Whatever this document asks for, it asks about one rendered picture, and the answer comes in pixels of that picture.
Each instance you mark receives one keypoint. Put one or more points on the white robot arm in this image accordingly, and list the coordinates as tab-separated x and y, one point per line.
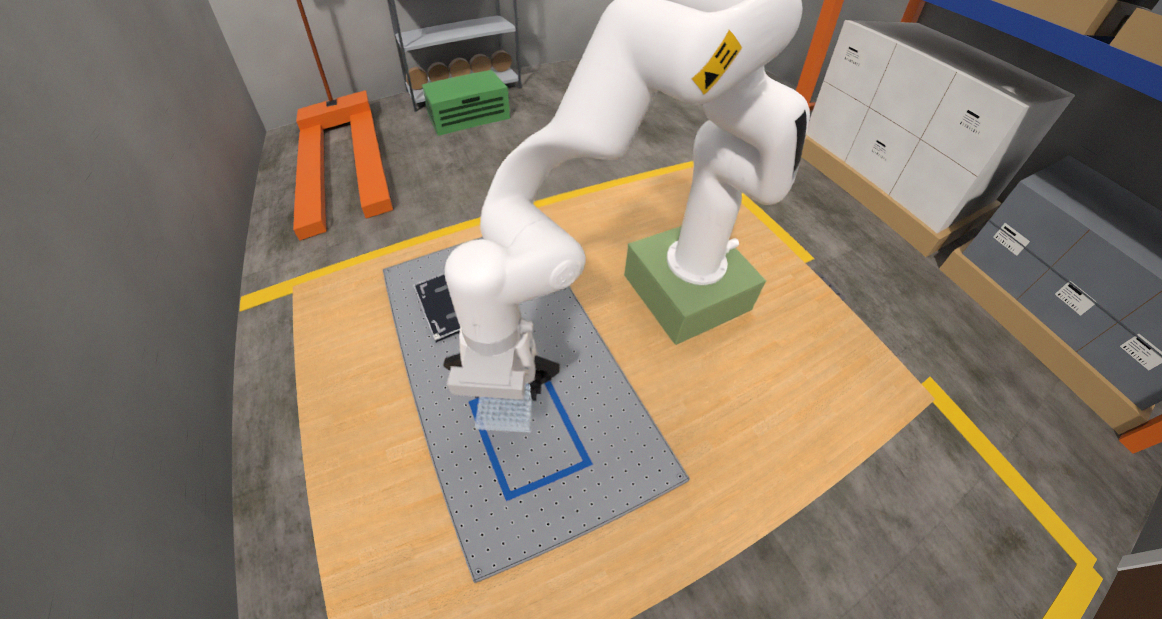
637	48

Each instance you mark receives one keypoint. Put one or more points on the blue tape rectangle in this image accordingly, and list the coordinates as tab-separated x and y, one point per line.
546	480

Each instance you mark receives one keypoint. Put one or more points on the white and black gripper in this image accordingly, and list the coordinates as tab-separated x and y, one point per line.
522	360

